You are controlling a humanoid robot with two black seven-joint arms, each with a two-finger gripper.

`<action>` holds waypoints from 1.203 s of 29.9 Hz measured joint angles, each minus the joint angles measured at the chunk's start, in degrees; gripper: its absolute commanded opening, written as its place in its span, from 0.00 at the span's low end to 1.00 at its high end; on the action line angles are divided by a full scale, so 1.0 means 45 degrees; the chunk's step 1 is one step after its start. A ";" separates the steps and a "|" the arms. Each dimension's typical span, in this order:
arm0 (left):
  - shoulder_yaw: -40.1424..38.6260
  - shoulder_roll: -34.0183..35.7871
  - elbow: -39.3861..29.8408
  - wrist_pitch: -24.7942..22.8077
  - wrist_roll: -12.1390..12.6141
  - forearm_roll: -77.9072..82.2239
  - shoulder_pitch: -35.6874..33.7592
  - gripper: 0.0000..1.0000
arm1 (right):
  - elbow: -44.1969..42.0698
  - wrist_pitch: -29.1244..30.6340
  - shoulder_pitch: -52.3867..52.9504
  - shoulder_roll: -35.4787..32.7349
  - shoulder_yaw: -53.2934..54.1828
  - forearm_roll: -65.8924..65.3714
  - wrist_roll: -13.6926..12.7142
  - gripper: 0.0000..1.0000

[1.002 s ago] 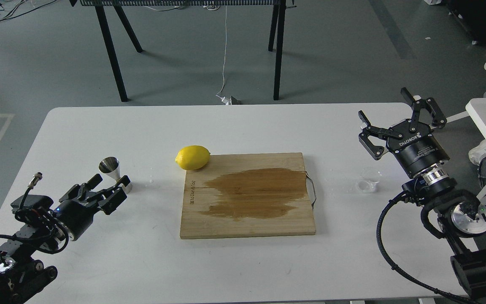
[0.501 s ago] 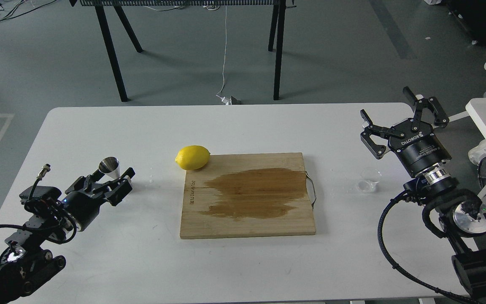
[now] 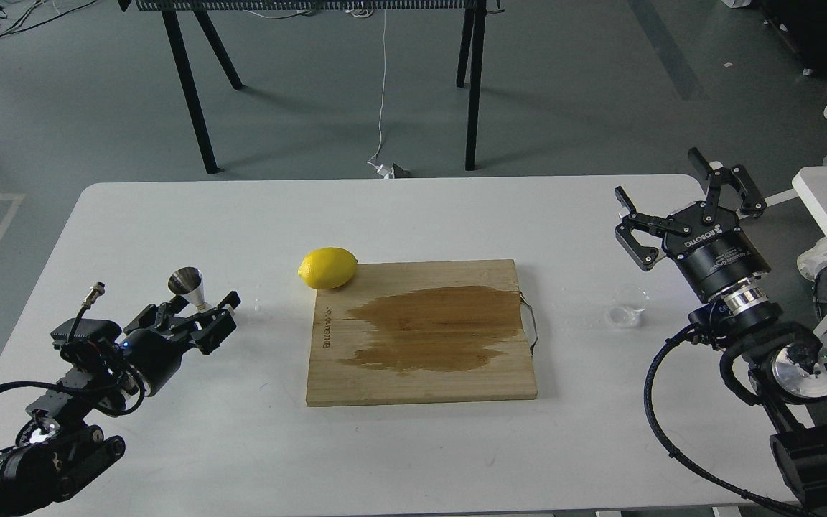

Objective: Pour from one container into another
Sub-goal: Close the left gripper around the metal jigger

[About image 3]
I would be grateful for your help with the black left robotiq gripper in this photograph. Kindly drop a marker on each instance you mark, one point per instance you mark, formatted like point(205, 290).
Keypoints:
point(157, 339)

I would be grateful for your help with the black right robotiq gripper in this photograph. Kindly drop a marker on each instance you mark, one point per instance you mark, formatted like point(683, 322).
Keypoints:
point(707, 245)

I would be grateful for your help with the steel double jigger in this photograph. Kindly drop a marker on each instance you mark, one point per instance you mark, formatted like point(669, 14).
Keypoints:
point(188, 283)

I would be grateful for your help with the clear plastic measuring cup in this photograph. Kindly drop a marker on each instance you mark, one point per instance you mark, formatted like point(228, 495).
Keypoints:
point(627, 305)

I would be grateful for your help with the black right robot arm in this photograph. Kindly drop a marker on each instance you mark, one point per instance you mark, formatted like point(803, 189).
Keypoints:
point(765, 361)

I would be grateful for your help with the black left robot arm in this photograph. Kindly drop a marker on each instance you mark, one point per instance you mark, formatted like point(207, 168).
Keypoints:
point(112, 369)

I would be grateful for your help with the yellow lemon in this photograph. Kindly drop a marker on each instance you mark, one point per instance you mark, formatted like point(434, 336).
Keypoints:
point(327, 268)

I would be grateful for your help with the wooden cutting board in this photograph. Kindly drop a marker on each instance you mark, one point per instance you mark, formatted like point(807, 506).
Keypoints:
point(421, 333)

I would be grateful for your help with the black metal table frame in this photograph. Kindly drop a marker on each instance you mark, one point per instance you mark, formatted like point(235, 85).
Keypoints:
point(469, 62)

